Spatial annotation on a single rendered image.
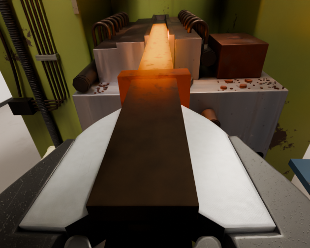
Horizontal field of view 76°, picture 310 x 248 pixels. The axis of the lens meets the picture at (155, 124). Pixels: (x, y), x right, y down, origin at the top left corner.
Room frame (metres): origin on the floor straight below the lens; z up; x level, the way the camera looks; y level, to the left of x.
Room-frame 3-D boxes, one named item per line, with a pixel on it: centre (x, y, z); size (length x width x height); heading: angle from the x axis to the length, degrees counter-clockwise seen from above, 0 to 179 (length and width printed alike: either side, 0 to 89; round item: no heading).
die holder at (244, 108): (0.60, -0.06, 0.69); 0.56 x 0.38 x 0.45; 177
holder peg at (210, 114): (0.30, -0.10, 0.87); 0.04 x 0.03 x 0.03; 177
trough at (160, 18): (0.59, -0.03, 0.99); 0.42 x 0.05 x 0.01; 177
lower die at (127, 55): (0.59, 0.00, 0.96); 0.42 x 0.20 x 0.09; 177
